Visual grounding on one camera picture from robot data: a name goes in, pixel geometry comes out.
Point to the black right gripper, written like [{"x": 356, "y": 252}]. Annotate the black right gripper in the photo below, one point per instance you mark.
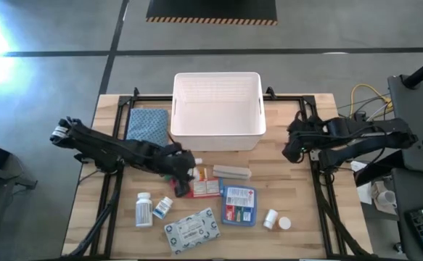
[{"x": 298, "y": 136}]

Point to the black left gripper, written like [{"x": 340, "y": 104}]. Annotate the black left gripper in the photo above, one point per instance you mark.
[{"x": 175, "y": 163}]

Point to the red tube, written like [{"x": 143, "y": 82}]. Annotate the red tube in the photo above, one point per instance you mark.
[{"x": 173, "y": 187}]

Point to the red white bandage box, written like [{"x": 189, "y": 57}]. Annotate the red white bandage box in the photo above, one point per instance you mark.
[{"x": 207, "y": 187}]

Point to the small white tube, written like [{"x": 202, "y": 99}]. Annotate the small white tube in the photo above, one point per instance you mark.
[{"x": 198, "y": 160}]

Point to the white cylindrical bottle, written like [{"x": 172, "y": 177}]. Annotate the white cylindrical bottle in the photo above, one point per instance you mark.
[{"x": 270, "y": 219}]

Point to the white plastic basket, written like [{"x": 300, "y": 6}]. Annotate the white plastic basket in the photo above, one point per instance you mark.
[{"x": 218, "y": 119}]

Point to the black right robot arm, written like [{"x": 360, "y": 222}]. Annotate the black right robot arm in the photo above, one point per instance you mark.
[{"x": 360, "y": 130}]

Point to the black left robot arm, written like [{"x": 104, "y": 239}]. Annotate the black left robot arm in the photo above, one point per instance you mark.
[{"x": 98, "y": 145}]

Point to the small blue-label pill bottle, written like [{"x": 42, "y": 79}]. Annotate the small blue-label pill bottle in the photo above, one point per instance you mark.
[{"x": 163, "y": 207}]

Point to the grey printed gauze packet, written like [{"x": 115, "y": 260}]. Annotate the grey printed gauze packet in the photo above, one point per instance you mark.
[{"x": 191, "y": 230}]

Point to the large white pill bottle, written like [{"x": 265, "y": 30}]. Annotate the large white pill bottle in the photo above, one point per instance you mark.
[{"x": 144, "y": 212}]

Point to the blue first aid kit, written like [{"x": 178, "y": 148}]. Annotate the blue first aid kit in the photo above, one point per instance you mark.
[{"x": 238, "y": 206}]

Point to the blue patterned cloth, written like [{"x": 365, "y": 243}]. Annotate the blue patterned cloth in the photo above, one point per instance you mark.
[{"x": 147, "y": 125}]

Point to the white paper sheet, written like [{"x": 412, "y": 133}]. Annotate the white paper sheet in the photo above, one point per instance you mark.
[{"x": 365, "y": 192}]

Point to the white mug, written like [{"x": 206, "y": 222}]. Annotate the white mug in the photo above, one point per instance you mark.
[{"x": 387, "y": 197}]

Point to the black equipment cart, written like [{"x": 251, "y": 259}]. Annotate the black equipment cart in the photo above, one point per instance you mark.
[{"x": 418, "y": 105}]

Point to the black hazard-striped floor mat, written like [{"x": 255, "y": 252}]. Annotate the black hazard-striped floor mat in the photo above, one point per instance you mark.
[{"x": 211, "y": 9}]

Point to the black aluminium table frame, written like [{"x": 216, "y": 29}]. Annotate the black aluminium table frame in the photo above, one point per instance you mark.
[{"x": 287, "y": 98}]

